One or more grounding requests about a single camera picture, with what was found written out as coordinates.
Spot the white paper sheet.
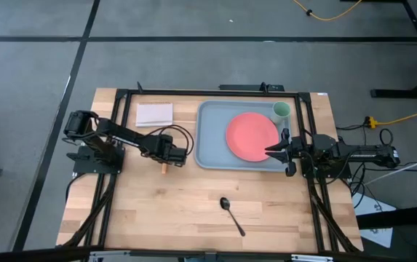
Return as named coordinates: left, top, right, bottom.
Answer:
left=352, top=192, right=397, bottom=249

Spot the grey plastic tray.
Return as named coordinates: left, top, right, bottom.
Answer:
left=193, top=100, right=293, bottom=173

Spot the black cable loop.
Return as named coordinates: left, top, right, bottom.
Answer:
left=144, top=124, right=196, bottom=156

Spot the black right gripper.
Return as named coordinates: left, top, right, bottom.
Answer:
left=265, top=127, right=306, bottom=178

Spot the black aluminium table frame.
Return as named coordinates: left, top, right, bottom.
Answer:
left=57, top=82, right=362, bottom=262

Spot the white cable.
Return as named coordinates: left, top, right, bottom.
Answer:
left=363, top=150, right=417, bottom=187

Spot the yellow cable with plug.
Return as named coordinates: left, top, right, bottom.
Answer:
left=365, top=105, right=417, bottom=130

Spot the white spiral notebook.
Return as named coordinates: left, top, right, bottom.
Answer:
left=135, top=102, right=175, bottom=128

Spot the pink round plate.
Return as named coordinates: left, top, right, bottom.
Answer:
left=225, top=111, right=280, bottom=163

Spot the dark metal spoon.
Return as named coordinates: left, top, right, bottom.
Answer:
left=219, top=196, right=247, bottom=238

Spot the green cup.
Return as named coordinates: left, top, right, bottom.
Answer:
left=270, top=101, right=292, bottom=126

